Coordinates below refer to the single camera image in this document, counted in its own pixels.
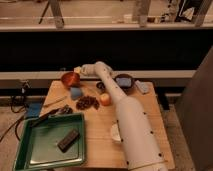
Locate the dark brown rectangular block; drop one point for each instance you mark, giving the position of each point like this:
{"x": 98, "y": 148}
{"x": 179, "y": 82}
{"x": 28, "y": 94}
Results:
{"x": 68, "y": 140}

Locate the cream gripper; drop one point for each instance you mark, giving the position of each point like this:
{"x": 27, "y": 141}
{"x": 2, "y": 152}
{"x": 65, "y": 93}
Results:
{"x": 78, "y": 70}

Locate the white plastic cup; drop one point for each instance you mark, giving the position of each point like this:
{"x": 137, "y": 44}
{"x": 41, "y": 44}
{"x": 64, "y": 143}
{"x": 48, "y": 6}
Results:
{"x": 114, "y": 133}

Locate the brown grape bunch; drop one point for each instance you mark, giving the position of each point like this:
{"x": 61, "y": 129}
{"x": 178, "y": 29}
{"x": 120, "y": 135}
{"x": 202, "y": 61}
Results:
{"x": 85, "y": 102}

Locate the wooden stick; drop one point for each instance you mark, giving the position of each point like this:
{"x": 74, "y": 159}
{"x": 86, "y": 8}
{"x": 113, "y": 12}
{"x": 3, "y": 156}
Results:
{"x": 54, "y": 102}

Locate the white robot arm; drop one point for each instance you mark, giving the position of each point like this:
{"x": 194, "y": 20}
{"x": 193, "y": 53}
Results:
{"x": 141, "y": 150}

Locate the blue box on floor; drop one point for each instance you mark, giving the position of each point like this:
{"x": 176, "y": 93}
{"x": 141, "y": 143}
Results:
{"x": 33, "y": 110}

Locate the small metal cup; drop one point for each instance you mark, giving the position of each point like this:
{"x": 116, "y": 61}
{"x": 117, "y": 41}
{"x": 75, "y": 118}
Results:
{"x": 101, "y": 86}

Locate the dark bowl with blue sponge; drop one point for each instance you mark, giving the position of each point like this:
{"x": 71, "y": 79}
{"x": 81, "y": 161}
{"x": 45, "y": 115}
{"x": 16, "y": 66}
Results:
{"x": 124, "y": 81}

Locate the green plastic tray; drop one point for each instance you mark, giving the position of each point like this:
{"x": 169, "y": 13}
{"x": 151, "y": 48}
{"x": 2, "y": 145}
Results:
{"x": 38, "y": 147}

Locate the black handled tool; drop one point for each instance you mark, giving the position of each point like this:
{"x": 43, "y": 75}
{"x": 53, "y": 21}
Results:
{"x": 59, "y": 111}

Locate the wooden table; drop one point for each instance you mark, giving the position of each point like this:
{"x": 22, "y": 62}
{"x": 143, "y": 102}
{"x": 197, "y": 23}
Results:
{"x": 102, "y": 151}

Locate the orange bowl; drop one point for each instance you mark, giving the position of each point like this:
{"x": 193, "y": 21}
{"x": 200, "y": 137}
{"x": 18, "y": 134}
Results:
{"x": 70, "y": 79}

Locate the orange apple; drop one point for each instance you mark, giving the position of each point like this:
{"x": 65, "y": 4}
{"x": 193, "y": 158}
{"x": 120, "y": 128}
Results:
{"x": 105, "y": 99}

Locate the blue sponge block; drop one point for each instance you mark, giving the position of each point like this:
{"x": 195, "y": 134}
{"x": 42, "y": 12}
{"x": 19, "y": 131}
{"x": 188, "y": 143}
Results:
{"x": 75, "y": 93}

